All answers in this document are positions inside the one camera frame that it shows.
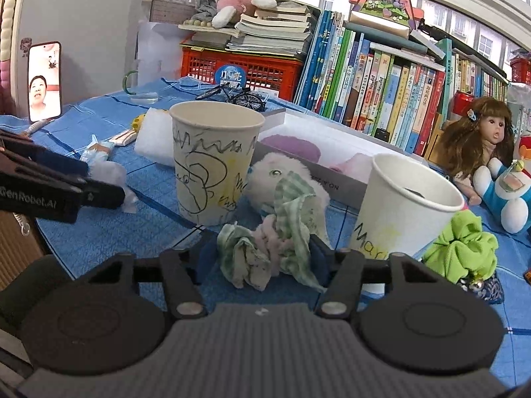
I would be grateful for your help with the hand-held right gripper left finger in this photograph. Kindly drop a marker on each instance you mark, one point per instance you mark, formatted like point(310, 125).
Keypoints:
point(205, 263)

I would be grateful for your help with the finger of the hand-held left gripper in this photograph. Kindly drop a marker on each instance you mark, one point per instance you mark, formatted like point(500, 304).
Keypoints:
point(106, 197)
point(66, 163)

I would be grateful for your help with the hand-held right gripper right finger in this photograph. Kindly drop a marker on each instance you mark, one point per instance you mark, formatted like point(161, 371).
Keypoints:
point(320, 257)

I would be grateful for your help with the lavender white fluffy cloth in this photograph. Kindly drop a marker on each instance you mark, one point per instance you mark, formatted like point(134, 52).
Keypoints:
point(116, 180)

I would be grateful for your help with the light blue doll garment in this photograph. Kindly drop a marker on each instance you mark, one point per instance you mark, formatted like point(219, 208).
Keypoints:
point(96, 149)

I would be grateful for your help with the green checked cloth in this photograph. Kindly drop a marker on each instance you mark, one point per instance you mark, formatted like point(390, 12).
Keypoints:
point(244, 257)

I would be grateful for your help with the small gift box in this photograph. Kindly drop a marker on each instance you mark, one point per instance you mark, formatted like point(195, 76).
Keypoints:
point(123, 137)

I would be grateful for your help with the white foam block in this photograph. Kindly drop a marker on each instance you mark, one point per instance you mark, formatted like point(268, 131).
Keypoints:
point(155, 137)

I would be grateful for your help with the white plush toy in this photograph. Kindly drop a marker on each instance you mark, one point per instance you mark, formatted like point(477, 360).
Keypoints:
point(269, 176)

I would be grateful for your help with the shallow white cardboard box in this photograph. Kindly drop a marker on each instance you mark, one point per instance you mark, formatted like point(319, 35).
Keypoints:
point(344, 141)

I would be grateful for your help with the lime green scrunchie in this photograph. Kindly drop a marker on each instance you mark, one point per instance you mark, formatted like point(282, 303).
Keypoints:
point(464, 248)

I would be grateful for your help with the dark blue patterned cloth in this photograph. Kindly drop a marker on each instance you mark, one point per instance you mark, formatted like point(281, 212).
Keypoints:
point(487, 288)

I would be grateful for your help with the blue checked tablecloth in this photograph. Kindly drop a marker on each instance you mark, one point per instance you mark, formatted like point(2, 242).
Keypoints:
point(153, 199)

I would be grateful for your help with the small yellow toy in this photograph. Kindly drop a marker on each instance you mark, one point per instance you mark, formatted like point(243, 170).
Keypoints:
point(139, 121)

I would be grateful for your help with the smartphone with lit screen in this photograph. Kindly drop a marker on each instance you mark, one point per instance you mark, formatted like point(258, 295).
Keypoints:
point(45, 81)

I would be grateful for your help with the paper cup with yellow scribble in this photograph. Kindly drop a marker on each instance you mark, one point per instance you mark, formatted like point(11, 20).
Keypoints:
point(398, 211)

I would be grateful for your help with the paper cup with face doodle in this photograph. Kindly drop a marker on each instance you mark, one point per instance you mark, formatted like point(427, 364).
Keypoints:
point(211, 161)

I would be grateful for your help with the miniature black bicycle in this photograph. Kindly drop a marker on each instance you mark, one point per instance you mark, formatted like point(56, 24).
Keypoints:
point(240, 97)

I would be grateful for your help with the row of upright picture books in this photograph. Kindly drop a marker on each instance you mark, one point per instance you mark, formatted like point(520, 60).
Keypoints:
point(373, 87)

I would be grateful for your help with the long-haired brown doll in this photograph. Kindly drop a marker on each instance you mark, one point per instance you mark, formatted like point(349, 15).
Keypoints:
point(477, 141)

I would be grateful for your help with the red plastic crate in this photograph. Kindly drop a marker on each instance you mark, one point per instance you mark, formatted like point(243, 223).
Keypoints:
point(265, 68)

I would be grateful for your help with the blue cat plush toy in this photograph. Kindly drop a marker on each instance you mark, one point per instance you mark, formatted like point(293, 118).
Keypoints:
point(508, 186)

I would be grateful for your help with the red drink can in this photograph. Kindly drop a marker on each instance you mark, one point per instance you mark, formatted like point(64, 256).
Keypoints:
point(461, 103)

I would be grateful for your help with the grey crumpled cloth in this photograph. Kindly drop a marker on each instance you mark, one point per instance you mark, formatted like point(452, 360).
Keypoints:
point(206, 6)

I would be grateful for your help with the stack of worn paperbacks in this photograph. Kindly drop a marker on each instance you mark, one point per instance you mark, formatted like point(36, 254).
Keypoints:
point(269, 33)

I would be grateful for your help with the pink plush rabbit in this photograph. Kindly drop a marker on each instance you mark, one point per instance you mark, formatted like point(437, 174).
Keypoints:
point(236, 2)

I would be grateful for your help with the red plastic basket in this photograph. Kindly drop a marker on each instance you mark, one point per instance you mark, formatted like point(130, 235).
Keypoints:
point(522, 70)

